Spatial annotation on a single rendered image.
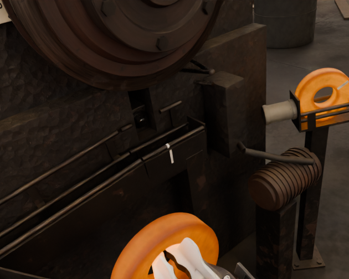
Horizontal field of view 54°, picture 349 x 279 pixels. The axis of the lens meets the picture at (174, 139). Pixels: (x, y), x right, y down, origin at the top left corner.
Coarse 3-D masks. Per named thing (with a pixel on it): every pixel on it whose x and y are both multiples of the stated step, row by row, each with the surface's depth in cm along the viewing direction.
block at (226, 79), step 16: (208, 80) 94; (224, 80) 92; (240, 80) 92; (208, 96) 96; (224, 96) 91; (240, 96) 94; (208, 112) 100; (224, 112) 94; (240, 112) 96; (208, 128) 104; (224, 128) 97; (240, 128) 99; (224, 144) 100
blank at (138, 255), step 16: (160, 224) 41; (176, 224) 41; (192, 224) 42; (144, 240) 40; (160, 240) 39; (176, 240) 41; (208, 240) 45; (128, 256) 40; (144, 256) 39; (208, 256) 46; (112, 272) 40; (128, 272) 39; (144, 272) 39; (176, 272) 45
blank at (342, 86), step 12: (312, 72) 95; (324, 72) 92; (336, 72) 92; (300, 84) 96; (312, 84) 94; (324, 84) 94; (336, 84) 94; (348, 84) 94; (300, 96) 96; (312, 96) 96; (336, 96) 96; (348, 96) 96; (300, 108) 98; (312, 108) 98; (324, 120) 100
